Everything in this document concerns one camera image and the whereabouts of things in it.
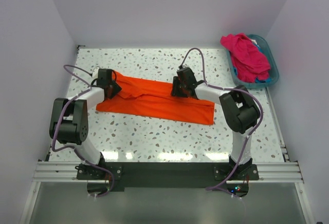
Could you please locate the orange t shirt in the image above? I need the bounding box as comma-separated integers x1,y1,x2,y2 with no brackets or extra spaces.
96,73,215,125

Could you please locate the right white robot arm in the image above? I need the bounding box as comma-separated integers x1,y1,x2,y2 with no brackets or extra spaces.
171,66,263,167

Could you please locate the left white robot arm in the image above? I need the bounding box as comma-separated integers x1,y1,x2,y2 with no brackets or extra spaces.
49,67,122,167

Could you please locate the pink t shirt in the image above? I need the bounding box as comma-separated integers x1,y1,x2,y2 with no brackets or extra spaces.
220,33,270,83

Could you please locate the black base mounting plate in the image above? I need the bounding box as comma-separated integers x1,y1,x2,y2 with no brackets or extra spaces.
75,161,260,196

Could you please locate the teal plastic basket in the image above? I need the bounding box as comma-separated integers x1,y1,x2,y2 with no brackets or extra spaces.
225,34,279,89

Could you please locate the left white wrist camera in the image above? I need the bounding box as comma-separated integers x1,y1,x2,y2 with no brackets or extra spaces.
92,66,100,79

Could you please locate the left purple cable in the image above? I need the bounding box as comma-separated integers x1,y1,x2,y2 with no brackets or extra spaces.
51,64,115,198

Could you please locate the purple cable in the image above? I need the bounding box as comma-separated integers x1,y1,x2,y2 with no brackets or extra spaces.
178,48,264,193
51,64,115,198

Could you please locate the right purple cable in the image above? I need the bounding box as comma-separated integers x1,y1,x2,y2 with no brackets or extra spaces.
178,48,264,193

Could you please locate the aluminium rail frame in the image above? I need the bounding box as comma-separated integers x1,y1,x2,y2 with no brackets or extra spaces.
21,89,314,223

